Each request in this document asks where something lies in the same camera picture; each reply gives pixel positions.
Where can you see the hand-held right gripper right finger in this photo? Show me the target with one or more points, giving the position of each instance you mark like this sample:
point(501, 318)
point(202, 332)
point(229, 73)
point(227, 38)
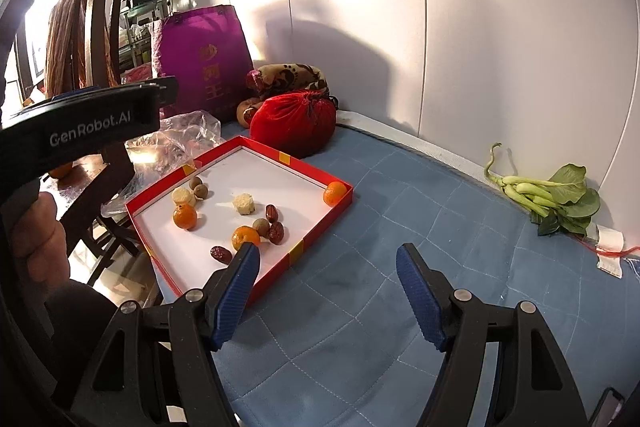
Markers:
point(420, 302)

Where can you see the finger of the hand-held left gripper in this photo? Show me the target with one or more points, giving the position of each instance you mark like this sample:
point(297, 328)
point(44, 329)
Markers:
point(168, 90)
point(75, 96)

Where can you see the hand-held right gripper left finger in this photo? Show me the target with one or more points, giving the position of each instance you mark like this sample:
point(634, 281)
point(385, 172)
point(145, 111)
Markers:
point(232, 302)

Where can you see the wrinkled red date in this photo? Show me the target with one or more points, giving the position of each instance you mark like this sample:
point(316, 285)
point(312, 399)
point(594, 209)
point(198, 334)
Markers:
point(220, 254)
point(276, 232)
point(270, 213)

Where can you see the small orange mandarin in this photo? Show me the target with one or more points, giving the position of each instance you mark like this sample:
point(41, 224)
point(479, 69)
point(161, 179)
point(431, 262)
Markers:
point(62, 170)
point(184, 217)
point(244, 236)
point(334, 194)

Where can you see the pale corn cob piece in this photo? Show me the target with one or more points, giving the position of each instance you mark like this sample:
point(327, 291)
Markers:
point(243, 202)
point(182, 196)

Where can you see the red cardboard tray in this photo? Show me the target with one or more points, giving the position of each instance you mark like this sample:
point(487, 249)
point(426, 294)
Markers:
point(285, 187)

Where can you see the person's left hand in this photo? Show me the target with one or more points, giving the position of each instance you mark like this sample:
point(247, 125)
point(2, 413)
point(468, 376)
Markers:
point(42, 242)

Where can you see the blue quilted mat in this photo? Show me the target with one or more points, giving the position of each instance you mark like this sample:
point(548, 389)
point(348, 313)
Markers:
point(375, 307)

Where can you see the clear plastic bag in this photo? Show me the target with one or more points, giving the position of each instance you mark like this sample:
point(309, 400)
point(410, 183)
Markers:
point(192, 129)

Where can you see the purple fabric bag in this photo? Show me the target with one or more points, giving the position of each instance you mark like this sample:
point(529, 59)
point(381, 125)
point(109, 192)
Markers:
point(200, 37)

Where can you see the dark wooden chair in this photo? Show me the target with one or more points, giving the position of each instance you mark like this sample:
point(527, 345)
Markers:
point(97, 17)
point(116, 32)

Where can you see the cluttered metal shelf rack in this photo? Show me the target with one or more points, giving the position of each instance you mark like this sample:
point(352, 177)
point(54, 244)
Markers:
point(147, 7)

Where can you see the brown patterned cloth pouch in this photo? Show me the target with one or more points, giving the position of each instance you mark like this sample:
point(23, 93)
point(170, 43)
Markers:
point(290, 74)

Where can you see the green bok choy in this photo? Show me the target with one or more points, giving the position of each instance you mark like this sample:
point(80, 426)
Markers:
point(565, 197)

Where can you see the white paper tag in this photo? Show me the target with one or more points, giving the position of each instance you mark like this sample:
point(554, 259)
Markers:
point(610, 238)

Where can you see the black smartphone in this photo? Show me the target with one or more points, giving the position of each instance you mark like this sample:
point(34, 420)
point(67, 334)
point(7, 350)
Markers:
point(607, 407)

